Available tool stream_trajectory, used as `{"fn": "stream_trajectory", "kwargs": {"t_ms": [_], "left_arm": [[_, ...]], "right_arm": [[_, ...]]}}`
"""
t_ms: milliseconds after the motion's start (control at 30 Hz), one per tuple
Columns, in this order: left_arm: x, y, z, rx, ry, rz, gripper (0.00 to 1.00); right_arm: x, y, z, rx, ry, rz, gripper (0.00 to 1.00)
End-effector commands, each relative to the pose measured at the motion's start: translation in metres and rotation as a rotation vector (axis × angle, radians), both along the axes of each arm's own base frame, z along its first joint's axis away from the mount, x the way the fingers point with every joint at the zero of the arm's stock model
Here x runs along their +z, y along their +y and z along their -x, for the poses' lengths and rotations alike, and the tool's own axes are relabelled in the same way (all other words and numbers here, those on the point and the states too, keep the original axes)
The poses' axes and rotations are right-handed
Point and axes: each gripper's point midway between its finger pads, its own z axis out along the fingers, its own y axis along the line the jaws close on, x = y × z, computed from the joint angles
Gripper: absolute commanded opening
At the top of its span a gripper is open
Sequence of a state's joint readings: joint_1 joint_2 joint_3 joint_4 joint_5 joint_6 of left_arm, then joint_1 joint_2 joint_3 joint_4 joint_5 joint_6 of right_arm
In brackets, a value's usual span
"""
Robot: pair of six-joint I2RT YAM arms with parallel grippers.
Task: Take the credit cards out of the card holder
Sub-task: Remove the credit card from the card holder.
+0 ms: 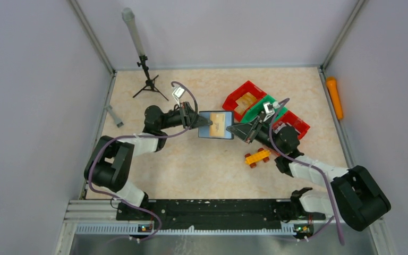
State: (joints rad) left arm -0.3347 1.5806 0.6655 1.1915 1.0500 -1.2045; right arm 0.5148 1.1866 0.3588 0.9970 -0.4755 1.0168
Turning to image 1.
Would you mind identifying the purple cable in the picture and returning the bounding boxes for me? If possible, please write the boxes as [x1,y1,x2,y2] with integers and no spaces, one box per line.
[88,81,199,243]
[268,98,345,246]

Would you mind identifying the yellow toy brick car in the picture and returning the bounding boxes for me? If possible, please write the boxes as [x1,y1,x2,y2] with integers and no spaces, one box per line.
[244,148,271,168]

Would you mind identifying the green plastic bin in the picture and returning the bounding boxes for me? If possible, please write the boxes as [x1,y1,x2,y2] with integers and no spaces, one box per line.
[241,95,289,124]

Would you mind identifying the red bin with plastic bags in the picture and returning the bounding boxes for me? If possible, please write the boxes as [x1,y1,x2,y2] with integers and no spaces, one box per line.
[273,110,310,140]

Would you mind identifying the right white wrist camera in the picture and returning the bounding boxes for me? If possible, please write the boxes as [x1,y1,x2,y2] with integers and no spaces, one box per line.
[263,101,280,118]

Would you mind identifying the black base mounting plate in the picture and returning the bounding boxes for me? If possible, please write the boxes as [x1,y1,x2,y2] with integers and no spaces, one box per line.
[116,199,326,230]

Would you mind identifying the orange flashlight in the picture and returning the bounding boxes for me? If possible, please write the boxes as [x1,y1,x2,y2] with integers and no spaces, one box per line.
[326,76,344,120]

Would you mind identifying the black leather card holder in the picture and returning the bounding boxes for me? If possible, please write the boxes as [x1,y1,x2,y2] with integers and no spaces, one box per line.
[198,110,234,140]

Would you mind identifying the black tripod with grey tube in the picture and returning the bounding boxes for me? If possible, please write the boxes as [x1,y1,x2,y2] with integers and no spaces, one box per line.
[121,7,169,101]

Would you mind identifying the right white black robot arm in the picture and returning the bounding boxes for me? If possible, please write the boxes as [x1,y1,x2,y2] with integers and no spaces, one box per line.
[227,116,392,231]

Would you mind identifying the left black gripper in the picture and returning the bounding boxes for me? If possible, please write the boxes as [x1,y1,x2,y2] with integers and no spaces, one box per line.
[158,101,212,130]

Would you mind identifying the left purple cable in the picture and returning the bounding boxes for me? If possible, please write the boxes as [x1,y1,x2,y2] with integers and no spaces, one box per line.
[88,81,199,243]

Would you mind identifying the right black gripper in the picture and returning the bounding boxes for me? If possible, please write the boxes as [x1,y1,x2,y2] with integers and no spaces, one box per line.
[227,115,284,155]

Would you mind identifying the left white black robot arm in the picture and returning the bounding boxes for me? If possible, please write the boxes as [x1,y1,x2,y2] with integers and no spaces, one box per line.
[84,101,213,220]

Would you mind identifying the red bin with wooden blocks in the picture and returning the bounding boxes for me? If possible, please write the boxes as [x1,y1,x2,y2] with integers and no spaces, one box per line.
[222,80,267,122]

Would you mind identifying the small grey tool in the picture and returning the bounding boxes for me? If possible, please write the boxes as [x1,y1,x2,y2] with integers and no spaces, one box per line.
[104,105,124,128]

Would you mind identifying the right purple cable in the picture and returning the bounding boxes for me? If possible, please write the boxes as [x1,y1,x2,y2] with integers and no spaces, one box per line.
[268,98,345,246]

